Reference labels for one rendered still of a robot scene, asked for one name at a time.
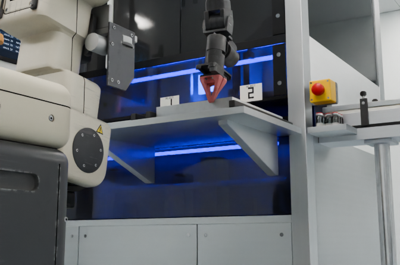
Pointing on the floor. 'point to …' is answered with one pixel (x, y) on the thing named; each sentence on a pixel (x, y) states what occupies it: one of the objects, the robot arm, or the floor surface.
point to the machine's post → (300, 117)
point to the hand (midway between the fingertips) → (211, 99)
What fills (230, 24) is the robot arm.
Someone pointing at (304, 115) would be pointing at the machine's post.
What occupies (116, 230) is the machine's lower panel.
